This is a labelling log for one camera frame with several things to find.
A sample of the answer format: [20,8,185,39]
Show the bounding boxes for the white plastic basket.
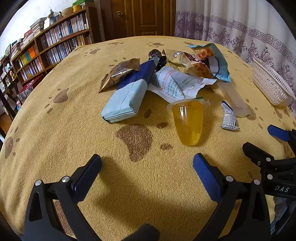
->
[252,57,296,106]

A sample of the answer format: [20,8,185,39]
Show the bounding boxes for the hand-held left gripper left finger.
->
[23,153,102,241]

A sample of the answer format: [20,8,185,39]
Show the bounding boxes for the purple foil-wrapped candy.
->
[148,49,167,70]

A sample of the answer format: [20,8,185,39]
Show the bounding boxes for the teal bag of orange snacks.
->
[183,43,232,83]

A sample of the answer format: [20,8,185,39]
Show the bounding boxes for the stack of books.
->
[23,17,50,37]

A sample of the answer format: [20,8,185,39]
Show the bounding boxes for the clear plastic stick packet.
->
[216,81,251,117]

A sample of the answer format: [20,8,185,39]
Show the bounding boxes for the brown wooden door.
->
[99,0,177,43]

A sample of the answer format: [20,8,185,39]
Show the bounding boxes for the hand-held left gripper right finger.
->
[193,153,271,241]

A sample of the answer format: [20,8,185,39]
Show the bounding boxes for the brown snack packet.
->
[99,58,141,93]

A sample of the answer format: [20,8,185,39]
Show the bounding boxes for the white and purple patterned curtain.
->
[173,0,296,102]

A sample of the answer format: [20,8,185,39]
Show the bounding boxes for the navy and light blue packet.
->
[101,57,160,124]

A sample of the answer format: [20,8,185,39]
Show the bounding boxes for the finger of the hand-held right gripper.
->
[268,125,296,142]
[242,142,277,169]

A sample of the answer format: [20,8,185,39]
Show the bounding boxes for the orange jelly cup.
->
[166,97,210,146]

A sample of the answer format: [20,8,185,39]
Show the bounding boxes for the small white patterned candy packet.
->
[221,100,240,131]

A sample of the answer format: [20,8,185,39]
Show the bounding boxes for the beige snack packet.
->
[162,48,197,67]

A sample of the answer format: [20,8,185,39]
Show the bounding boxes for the yellow paw-print blanket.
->
[0,35,296,241]

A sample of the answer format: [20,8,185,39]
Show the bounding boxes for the grey cloth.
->
[270,197,296,234]

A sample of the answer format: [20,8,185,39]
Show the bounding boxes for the wooden bookshelf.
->
[0,6,97,116]

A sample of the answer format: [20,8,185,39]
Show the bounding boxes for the rows of shelved books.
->
[1,13,92,86]

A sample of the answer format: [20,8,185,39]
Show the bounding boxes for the dark red box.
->
[17,74,45,102]

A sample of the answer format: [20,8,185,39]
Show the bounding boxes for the white printed packet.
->
[148,66,219,103]

